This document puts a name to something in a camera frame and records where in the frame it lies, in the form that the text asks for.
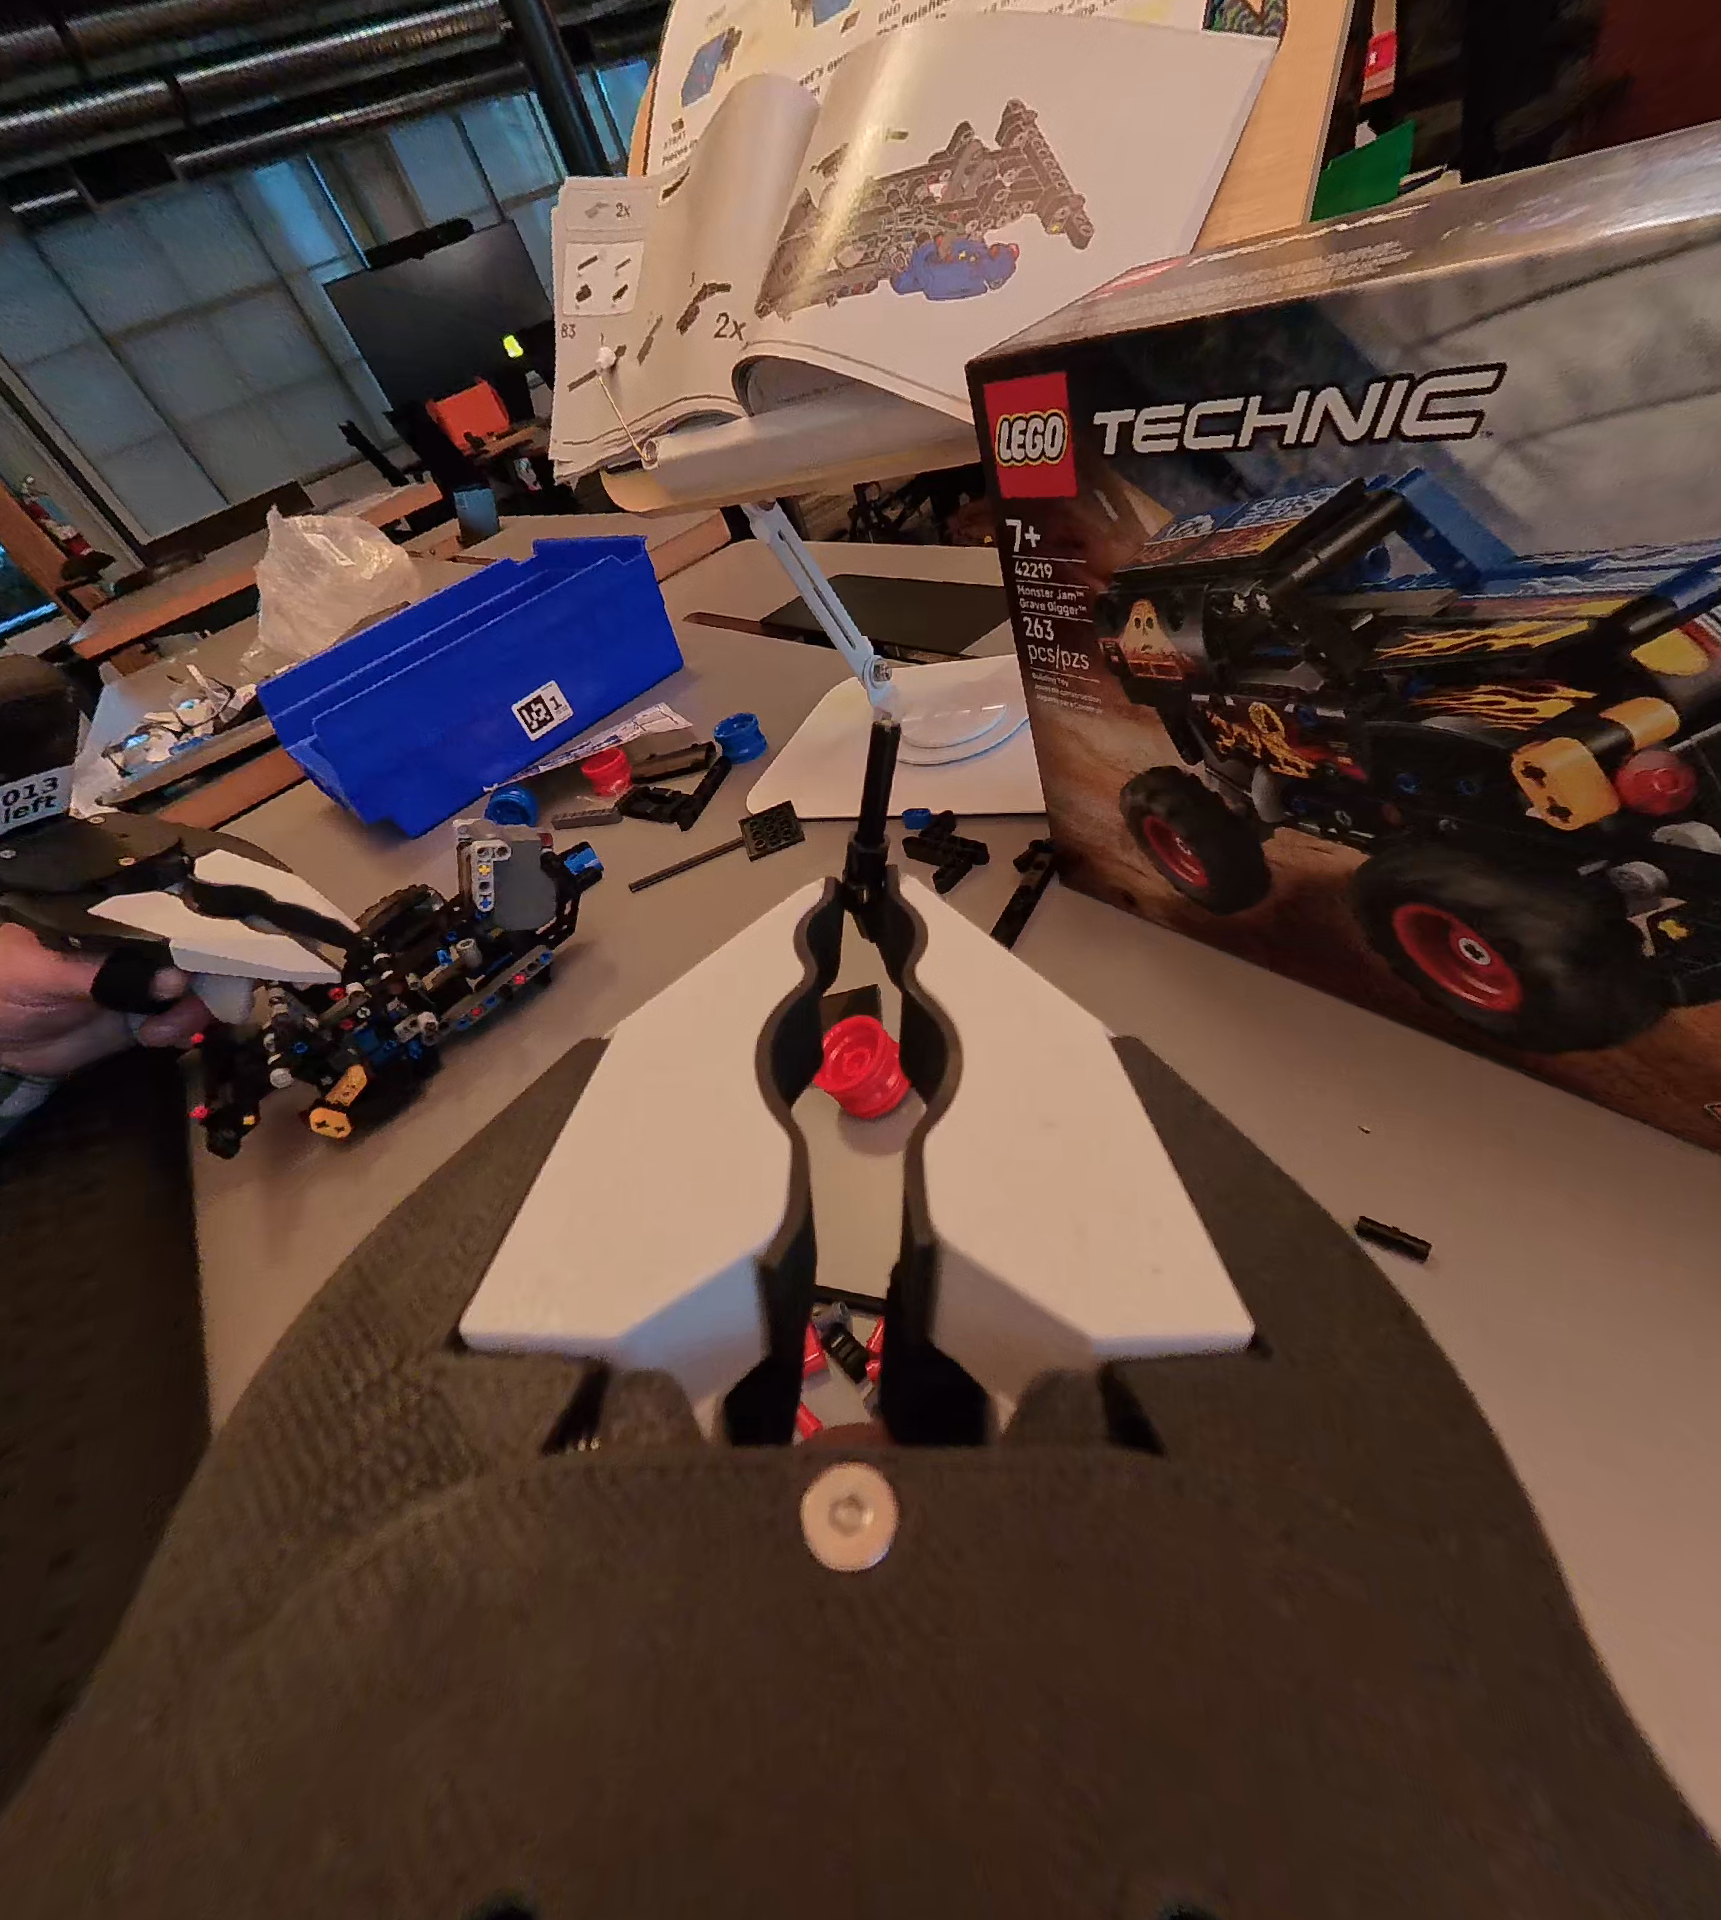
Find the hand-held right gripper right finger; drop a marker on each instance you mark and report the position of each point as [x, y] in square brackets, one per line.
[1084, 1200]

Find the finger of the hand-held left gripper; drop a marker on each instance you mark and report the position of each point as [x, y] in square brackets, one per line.
[231, 948]
[282, 898]

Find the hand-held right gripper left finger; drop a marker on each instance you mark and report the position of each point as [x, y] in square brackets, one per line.
[619, 1200]

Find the toy truck chassis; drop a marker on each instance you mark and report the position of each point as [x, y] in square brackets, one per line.
[411, 992]

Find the black rod with connector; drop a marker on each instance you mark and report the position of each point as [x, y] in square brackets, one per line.
[872, 796]

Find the grey desk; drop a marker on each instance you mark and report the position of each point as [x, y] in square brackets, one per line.
[1551, 1351]

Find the person's left hand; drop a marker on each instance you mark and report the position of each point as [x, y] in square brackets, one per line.
[6, 1004]

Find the neighbouring wooden-edged table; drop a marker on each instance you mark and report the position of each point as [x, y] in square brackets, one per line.
[245, 790]

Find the blue storage bin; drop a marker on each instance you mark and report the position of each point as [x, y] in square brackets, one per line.
[425, 721]

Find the blue wheel rim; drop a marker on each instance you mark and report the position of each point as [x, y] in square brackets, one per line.
[516, 808]
[741, 738]

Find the red wheel rim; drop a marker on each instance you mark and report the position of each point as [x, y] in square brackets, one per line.
[606, 774]
[861, 1069]

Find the pile of small building pieces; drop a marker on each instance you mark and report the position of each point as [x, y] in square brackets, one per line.
[837, 1359]

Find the black flat square panel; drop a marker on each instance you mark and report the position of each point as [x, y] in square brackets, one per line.
[849, 1003]

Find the small black pin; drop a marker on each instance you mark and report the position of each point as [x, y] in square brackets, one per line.
[1394, 1237]

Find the long black beam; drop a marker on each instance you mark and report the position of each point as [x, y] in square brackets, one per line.
[1025, 892]

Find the grey holed beam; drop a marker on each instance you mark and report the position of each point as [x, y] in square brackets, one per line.
[585, 813]

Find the crumpled clear plastic bag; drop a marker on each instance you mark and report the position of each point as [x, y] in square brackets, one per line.
[326, 587]

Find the red fire extinguisher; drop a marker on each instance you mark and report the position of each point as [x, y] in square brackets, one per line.
[50, 519]

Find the black L-shaped beam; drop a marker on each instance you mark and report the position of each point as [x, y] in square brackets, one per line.
[949, 851]

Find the printed sticker sheet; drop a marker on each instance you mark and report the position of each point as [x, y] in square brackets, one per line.
[619, 723]

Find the black grid plate on axle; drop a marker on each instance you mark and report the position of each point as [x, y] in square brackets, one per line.
[772, 835]

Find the white book stand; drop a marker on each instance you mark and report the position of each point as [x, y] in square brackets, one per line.
[934, 750]

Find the orange chair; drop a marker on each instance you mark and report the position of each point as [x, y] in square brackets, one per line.
[471, 414]

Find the monster truck toy box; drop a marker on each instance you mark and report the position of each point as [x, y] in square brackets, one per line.
[1400, 677]

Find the black metal column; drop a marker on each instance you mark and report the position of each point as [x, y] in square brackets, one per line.
[560, 85]

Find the instruction booklet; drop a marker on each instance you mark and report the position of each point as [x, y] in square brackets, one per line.
[949, 181]

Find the green flat board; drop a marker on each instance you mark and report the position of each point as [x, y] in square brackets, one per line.
[1361, 173]

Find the black beam frame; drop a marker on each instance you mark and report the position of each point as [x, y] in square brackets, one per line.
[679, 803]

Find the black wall screen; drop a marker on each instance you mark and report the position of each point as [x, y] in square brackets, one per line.
[440, 308]

